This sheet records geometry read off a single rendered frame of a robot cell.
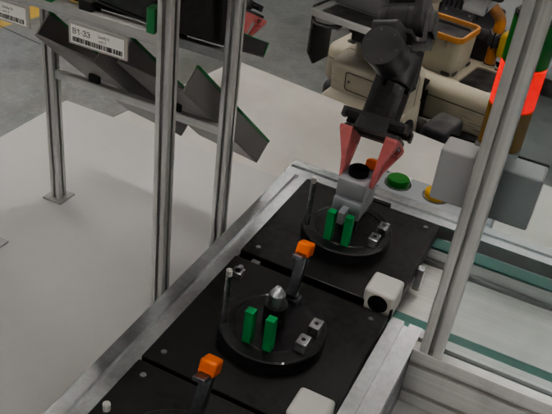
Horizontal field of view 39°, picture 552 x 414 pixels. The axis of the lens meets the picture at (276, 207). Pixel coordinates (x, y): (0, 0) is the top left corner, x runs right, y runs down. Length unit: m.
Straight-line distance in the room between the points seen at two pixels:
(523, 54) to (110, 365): 0.59
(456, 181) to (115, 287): 0.57
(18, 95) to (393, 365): 2.88
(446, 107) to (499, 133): 1.32
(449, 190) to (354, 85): 1.08
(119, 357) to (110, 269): 0.30
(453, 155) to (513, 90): 0.12
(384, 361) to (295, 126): 0.80
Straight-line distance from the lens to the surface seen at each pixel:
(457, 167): 0.93
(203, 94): 1.13
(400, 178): 1.38
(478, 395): 1.08
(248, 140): 1.27
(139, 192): 1.46
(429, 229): 1.27
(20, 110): 3.57
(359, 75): 1.98
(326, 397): 0.96
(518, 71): 0.85
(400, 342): 1.06
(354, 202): 1.13
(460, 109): 2.19
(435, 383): 1.09
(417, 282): 1.20
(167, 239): 1.09
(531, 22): 0.83
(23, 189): 1.47
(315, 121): 1.75
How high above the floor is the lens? 1.67
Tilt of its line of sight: 34 degrees down
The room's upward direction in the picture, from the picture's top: 8 degrees clockwise
